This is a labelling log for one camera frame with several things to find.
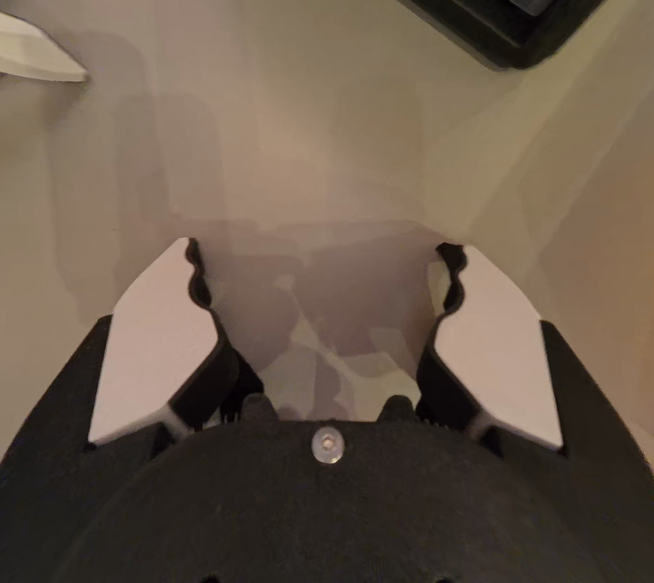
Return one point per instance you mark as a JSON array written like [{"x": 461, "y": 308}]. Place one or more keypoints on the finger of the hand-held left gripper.
[{"x": 30, "y": 54}]

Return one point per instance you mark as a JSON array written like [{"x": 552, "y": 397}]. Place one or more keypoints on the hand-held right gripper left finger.
[{"x": 153, "y": 353}]

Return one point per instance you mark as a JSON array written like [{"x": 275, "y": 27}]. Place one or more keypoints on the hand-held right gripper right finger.
[{"x": 500, "y": 363}]

